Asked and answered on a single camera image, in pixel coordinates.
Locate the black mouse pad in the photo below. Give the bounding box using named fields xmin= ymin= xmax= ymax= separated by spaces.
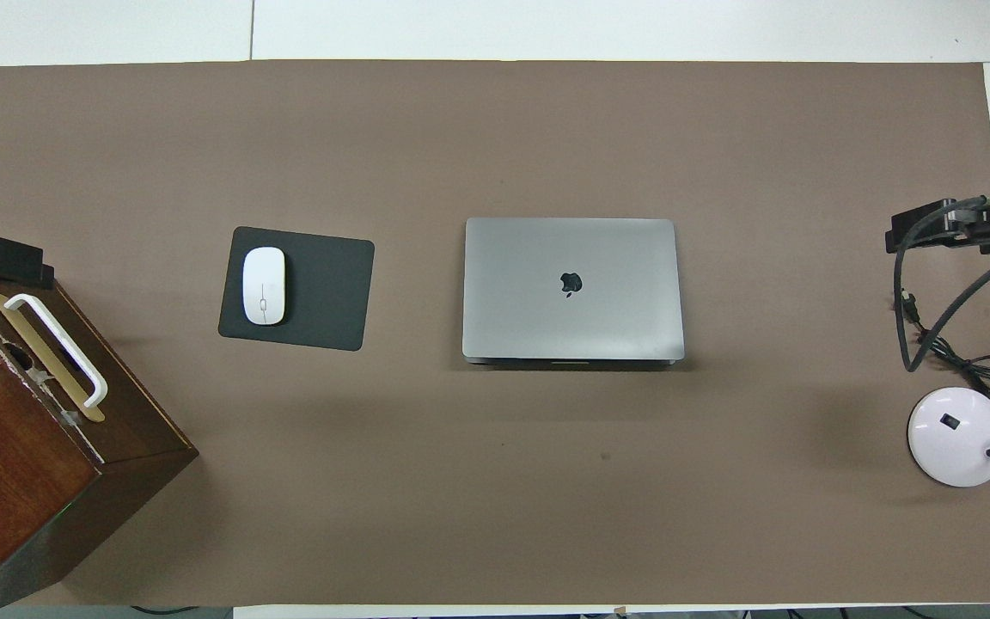
xmin=218 ymin=226 xmax=376 ymax=352

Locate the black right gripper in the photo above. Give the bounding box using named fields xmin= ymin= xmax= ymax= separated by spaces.
xmin=884 ymin=199 xmax=990 ymax=255

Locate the white computer mouse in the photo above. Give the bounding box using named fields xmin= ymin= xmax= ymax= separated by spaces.
xmin=242 ymin=247 xmax=287 ymax=327

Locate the white desk lamp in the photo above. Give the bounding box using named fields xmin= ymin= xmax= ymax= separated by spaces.
xmin=907 ymin=308 xmax=990 ymax=488

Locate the large brown table mat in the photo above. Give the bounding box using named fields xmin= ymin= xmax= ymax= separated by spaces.
xmin=0 ymin=60 xmax=990 ymax=607

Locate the dark brown wooden box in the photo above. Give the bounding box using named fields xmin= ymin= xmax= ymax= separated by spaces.
xmin=0 ymin=279 xmax=199 ymax=618

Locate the silver grey laptop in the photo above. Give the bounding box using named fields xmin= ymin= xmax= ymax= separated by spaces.
xmin=461 ymin=217 xmax=686 ymax=369

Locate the white box handle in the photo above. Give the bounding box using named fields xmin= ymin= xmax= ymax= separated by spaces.
xmin=3 ymin=293 xmax=109 ymax=409

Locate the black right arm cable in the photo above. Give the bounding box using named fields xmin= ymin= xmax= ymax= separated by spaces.
xmin=895 ymin=193 xmax=990 ymax=372

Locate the black lamp power cable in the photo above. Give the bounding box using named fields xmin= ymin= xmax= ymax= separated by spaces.
xmin=895 ymin=290 xmax=990 ymax=398

